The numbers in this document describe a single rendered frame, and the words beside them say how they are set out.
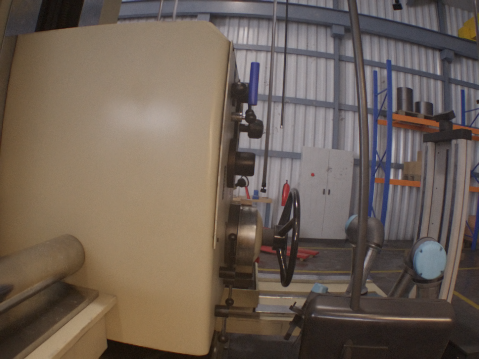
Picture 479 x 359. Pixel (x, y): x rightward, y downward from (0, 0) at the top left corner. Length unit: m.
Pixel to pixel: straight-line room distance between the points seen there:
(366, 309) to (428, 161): 1.09
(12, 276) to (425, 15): 10.99
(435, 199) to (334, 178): 6.70
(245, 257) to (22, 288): 0.85
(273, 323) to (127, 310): 1.29
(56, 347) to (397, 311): 0.66
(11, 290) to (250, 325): 1.64
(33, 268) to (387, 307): 0.71
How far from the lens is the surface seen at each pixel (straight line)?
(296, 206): 1.24
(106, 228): 0.91
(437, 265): 1.18
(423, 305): 0.78
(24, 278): 0.71
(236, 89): 0.85
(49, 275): 0.79
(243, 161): 1.08
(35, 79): 1.05
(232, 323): 2.11
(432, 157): 1.72
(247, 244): 1.27
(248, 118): 1.02
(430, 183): 1.72
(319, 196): 8.29
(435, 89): 10.36
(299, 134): 8.84
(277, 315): 2.15
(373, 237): 1.70
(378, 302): 0.77
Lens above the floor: 1.55
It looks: 1 degrees down
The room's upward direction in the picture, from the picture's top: 5 degrees clockwise
